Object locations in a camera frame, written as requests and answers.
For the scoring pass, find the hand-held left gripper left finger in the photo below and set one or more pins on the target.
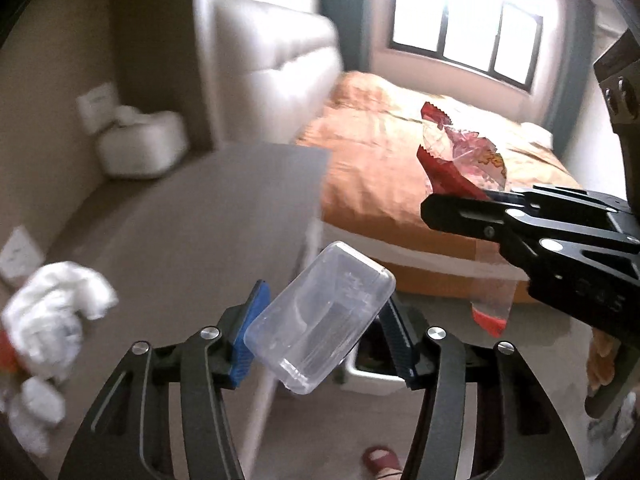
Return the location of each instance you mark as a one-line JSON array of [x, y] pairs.
[[247, 345]]

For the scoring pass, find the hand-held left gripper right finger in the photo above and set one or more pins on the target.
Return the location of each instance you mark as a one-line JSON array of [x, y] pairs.
[[400, 350]]

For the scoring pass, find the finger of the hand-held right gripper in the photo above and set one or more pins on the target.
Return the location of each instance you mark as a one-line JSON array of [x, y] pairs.
[[565, 200], [465, 215]]

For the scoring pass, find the white square trash bin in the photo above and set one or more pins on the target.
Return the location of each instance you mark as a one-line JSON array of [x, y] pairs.
[[357, 373]]

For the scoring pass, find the red snack wrapper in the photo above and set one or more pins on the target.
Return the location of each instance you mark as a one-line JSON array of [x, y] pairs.
[[460, 155]]

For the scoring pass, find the clear plastic box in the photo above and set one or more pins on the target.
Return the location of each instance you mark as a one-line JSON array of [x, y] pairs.
[[315, 320]]

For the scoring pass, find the orange bed base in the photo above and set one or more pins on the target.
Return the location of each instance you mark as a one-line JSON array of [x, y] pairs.
[[440, 280]]

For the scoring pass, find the dark green curtain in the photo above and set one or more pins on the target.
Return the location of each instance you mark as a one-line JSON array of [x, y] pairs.
[[570, 70], [350, 5]]

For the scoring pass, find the white pillow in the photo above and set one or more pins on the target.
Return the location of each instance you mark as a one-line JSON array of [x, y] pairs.
[[536, 134]]

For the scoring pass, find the bed with orange cover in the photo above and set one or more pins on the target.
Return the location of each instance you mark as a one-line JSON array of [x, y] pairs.
[[380, 170]]

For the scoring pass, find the white mattress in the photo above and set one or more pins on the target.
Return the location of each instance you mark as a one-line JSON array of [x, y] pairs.
[[360, 240]]

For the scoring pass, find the red slipper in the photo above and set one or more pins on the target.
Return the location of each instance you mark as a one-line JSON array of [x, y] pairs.
[[377, 457]]

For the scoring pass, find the white nightstand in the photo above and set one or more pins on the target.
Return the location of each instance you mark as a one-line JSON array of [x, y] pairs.
[[200, 220]]

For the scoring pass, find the black framed window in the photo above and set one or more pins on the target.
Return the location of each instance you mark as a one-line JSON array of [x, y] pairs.
[[465, 15]]

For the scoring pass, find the white crumpled cloth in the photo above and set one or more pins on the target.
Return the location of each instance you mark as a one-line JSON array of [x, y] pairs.
[[55, 310]]

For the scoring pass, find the crumpled white paper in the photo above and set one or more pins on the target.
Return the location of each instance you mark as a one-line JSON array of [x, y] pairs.
[[35, 405]]

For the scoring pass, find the white round device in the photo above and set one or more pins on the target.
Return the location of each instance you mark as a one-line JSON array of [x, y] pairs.
[[145, 145]]

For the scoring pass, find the white padded headboard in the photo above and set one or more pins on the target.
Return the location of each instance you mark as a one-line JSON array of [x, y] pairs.
[[270, 60]]

